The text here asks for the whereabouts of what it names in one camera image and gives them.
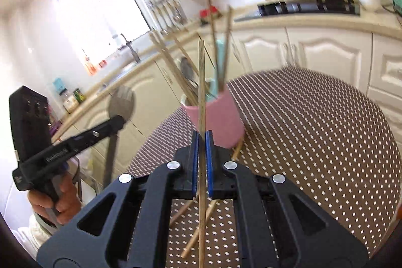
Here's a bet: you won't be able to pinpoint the silver metal spoon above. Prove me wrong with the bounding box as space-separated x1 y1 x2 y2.
180 57 198 88

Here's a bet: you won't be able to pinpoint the person's left hand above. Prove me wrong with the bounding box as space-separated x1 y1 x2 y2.
28 172 81 225

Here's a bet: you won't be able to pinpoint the jar with white label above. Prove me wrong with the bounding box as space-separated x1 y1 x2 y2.
60 88 79 114

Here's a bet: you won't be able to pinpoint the lower cabinets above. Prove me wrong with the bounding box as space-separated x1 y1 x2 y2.
55 27 401 171

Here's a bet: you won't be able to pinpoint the brown polka dot tablecloth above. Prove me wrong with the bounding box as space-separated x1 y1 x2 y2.
128 67 401 267

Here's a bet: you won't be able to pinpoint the pink utensil holder cup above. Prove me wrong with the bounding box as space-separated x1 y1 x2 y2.
180 89 246 149

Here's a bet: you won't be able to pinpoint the steel sink faucet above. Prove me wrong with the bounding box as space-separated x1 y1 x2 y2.
120 33 141 63

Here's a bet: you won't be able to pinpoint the window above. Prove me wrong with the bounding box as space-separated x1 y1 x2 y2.
58 0 150 60

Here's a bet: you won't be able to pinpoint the hanging utensil rack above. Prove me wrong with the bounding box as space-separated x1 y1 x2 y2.
147 0 187 36

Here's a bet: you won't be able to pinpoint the red container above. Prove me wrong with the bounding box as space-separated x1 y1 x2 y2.
199 6 221 21

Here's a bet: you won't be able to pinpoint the black gas stove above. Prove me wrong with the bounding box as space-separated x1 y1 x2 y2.
234 0 361 22

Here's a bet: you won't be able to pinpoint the white bowl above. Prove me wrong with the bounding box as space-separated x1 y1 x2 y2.
358 0 382 12

